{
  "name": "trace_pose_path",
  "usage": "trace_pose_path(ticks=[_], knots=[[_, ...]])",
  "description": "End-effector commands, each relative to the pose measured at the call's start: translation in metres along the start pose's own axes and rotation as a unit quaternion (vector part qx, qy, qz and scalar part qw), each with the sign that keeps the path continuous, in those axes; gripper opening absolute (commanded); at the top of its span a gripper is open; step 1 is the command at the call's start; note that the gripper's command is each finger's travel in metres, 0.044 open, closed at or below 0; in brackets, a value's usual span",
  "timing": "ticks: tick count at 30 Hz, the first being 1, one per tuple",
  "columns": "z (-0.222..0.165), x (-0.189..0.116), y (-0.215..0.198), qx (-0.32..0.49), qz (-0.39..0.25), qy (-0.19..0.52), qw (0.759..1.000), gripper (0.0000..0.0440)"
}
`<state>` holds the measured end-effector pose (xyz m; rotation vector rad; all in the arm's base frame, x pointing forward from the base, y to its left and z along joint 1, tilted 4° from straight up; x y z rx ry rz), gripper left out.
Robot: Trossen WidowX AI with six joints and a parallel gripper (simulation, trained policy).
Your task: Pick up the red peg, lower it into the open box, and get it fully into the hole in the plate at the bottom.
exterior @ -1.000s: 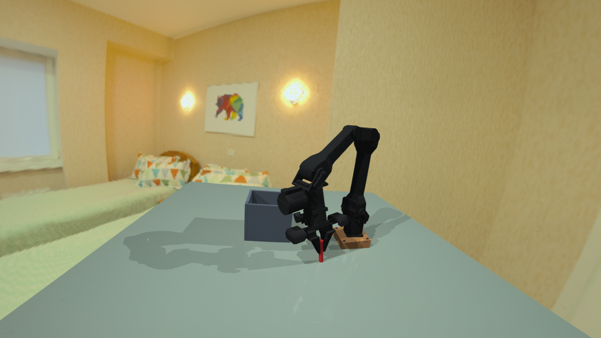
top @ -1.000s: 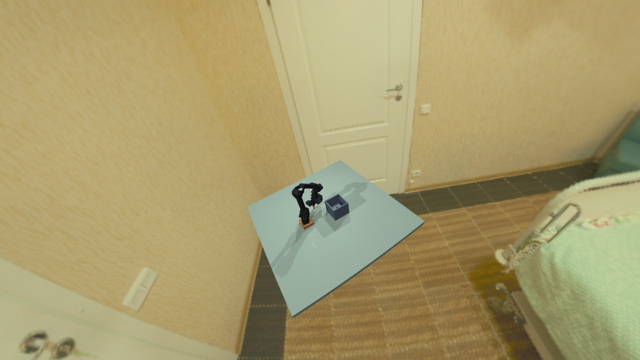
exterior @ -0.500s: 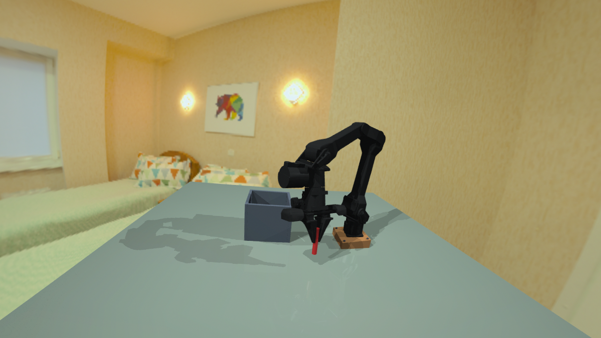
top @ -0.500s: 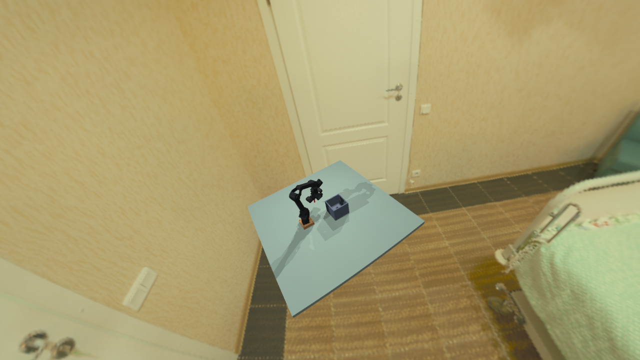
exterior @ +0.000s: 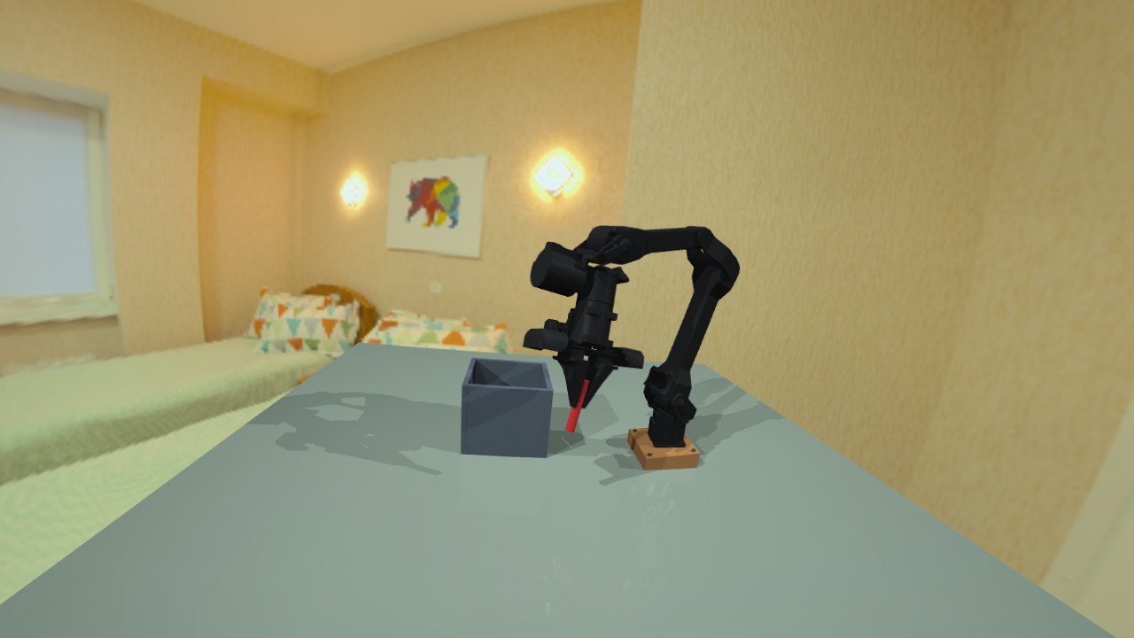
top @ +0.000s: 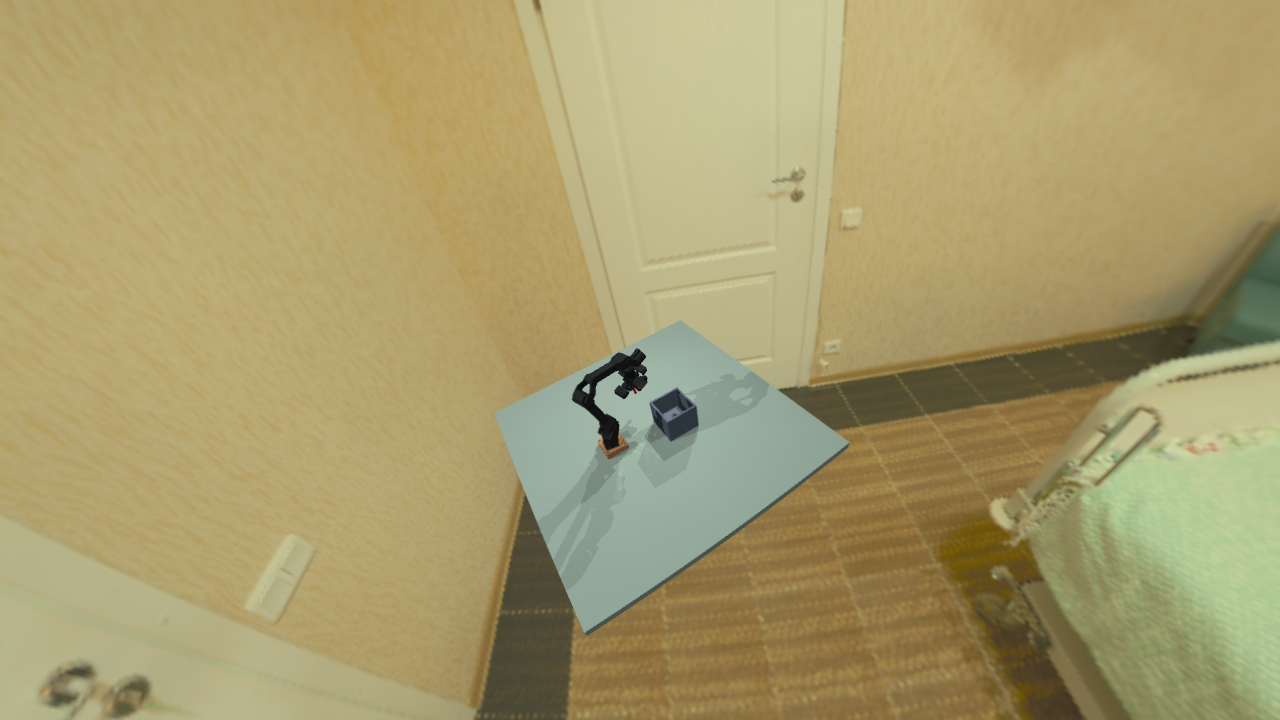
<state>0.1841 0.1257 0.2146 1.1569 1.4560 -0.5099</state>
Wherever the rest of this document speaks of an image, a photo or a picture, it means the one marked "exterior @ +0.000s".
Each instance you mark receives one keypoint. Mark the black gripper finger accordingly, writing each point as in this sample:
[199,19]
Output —
[596,373]
[574,371]

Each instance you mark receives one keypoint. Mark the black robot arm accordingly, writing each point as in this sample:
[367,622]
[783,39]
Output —
[667,387]

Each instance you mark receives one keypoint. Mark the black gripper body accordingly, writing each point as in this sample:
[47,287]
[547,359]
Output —
[591,329]

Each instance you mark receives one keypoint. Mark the red peg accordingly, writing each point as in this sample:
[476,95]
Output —
[574,415]

